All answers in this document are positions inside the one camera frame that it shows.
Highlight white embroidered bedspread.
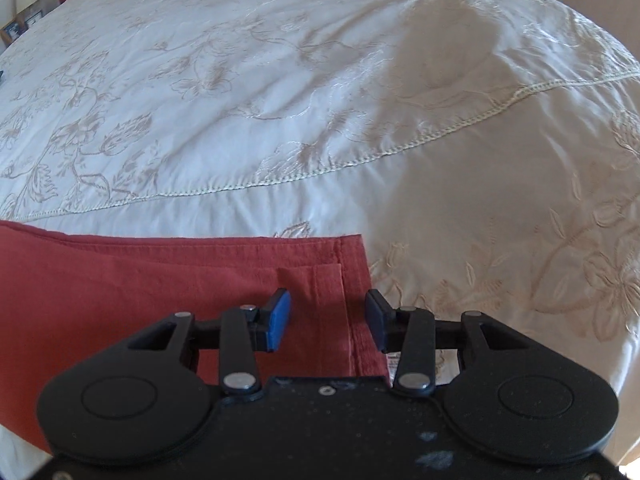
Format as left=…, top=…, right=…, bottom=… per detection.
left=1, top=0, right=639, bottom=464

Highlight red pants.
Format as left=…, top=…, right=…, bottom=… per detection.
left=1, top=222, right=387, bottom=448

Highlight left wooden photo frame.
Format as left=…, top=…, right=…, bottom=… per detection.
left=0, top=18, right=27, bottom=47

